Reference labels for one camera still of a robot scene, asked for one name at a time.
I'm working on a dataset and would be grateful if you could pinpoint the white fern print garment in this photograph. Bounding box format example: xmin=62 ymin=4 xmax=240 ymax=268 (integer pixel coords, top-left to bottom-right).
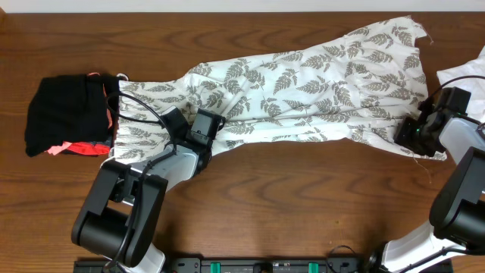
xmin=112 ymin=17 xmax=428 ymax=163

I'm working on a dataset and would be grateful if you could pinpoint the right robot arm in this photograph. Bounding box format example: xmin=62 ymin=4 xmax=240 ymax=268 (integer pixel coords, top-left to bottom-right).
xmin=364 ymin=87 xmax=484 ymax=272

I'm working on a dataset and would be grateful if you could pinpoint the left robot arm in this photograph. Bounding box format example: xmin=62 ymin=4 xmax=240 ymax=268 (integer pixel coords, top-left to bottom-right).
xmin=71 ymin=106 xmax=226 ymax=272

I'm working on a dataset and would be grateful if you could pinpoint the plain white cloth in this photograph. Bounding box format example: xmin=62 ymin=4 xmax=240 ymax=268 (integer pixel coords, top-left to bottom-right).
xmin=436 ymin=49 xmax=485 ymax=122

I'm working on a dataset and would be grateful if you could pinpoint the folded black and coral garment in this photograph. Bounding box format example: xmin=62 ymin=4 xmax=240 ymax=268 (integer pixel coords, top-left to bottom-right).
xmin=24 ymin=73 xmax=121 ymax=157

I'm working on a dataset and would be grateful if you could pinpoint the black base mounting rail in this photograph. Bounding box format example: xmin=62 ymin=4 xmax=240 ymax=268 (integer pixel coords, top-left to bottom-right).
xmin=73 ymin=244 xmax=455 ymax=273

